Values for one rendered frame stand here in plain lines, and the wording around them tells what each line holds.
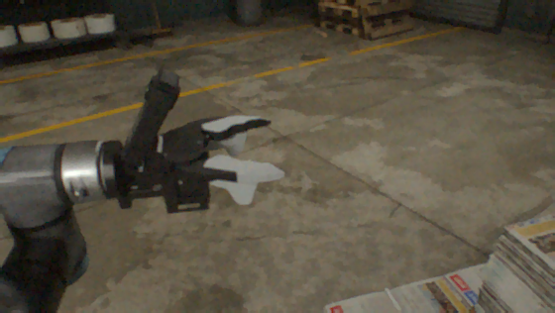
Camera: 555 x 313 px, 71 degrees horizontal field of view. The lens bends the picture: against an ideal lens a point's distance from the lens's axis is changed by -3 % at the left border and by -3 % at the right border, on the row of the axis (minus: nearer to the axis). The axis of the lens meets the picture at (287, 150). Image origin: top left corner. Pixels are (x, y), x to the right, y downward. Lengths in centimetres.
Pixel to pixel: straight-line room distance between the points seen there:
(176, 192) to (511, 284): 53
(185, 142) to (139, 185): 8
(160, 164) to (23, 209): 16
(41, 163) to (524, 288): 68
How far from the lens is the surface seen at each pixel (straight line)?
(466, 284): 128
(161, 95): 45
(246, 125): 54
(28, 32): 613
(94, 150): 50
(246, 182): 46
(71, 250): 57
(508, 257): 73
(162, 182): 49
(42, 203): 53
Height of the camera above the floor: 147
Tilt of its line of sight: 29 degrees down
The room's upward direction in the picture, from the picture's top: straight up
